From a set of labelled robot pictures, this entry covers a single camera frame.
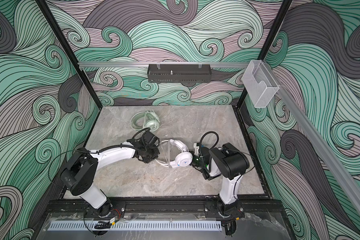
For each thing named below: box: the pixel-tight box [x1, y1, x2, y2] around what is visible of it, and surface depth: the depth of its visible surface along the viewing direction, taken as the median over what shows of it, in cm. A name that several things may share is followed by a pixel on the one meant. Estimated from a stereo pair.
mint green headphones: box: [130, 110, 160, 132], surface depth 109 cm
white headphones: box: [155, 139, 193, 168], surface depth 79 cm
